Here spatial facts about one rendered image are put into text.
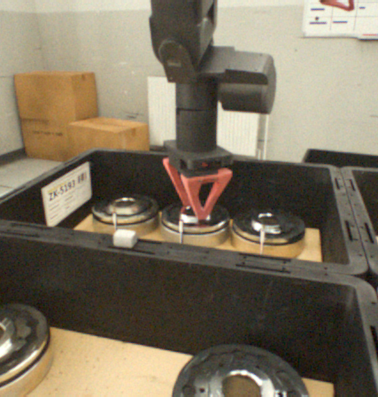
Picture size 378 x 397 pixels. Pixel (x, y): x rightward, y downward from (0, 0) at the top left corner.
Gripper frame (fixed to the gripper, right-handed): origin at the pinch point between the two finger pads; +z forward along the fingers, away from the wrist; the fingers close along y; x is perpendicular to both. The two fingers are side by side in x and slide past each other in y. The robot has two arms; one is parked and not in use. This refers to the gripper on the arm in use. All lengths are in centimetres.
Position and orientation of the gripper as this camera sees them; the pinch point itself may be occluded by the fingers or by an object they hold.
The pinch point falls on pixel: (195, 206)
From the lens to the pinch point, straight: 57.4
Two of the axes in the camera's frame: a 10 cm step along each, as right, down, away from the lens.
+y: -3.8, -3.7, 8.4
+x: -9.2, 1.5, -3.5
